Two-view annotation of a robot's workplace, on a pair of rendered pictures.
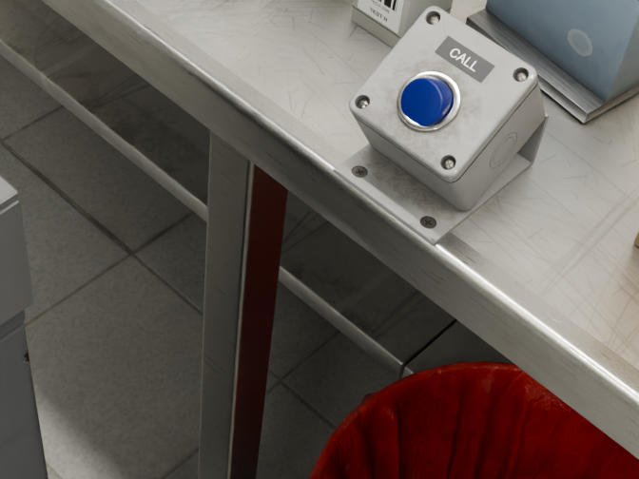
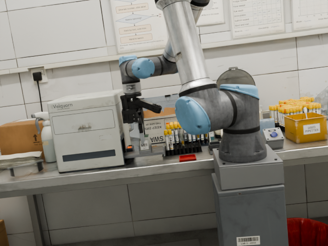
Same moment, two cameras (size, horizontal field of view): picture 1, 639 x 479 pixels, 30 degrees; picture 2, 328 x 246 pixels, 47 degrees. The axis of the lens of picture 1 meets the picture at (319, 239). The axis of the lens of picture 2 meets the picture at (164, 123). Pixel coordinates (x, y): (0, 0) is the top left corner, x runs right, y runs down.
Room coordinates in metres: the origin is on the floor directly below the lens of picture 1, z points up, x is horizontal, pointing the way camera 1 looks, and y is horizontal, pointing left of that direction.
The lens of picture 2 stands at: (-0.52, 1.12, 1.28)
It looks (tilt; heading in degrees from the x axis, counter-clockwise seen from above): 9 degrees down; 326
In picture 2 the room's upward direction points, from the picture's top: 7 degrees counter-clockwise
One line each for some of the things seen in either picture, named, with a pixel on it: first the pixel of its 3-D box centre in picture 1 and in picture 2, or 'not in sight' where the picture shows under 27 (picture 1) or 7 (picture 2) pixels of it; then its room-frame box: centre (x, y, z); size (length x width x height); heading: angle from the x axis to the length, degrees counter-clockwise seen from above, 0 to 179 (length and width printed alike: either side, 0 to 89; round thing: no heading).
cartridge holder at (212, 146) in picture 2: not in sight; (215, 147); (0.65, 0.08, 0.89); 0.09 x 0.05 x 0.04; 144
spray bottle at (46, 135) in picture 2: not in sight; (46, 136); (1.24, 0.60, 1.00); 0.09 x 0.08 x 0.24; 143
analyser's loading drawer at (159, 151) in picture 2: not in sight; (140, 151); (0.81, 0.35, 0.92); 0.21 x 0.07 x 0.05; 53
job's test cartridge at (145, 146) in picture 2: not in sight; (144, 143); (0.80, 0.34, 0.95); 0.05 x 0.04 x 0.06; 143
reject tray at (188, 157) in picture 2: not in sight; (187, 157); (0.67, 0.22, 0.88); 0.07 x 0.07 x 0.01; 53
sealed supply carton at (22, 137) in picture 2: not in sight; (36, 136); (1.49, 0.58, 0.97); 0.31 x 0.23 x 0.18; 47
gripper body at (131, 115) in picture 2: not in sight; (133, 108); (0.82, 0.36, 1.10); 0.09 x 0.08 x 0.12; 53
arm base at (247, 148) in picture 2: not in sight; (241, 140); (0.31, 0.27, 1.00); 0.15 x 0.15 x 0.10
